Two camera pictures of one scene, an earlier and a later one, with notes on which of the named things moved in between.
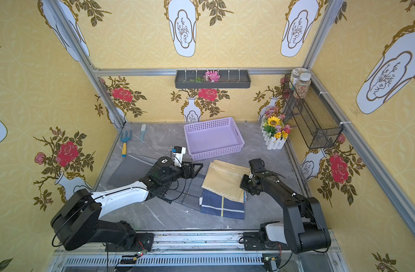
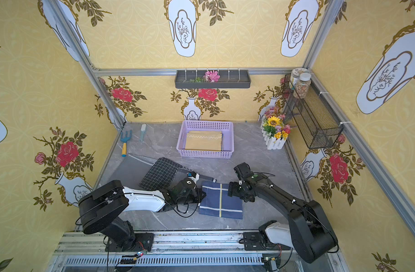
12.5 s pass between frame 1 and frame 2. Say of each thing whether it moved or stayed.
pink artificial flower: stayed
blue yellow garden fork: stayed
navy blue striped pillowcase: stayed
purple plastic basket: moved
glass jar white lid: stayed
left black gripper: moved
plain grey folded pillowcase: stayed
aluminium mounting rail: stayed
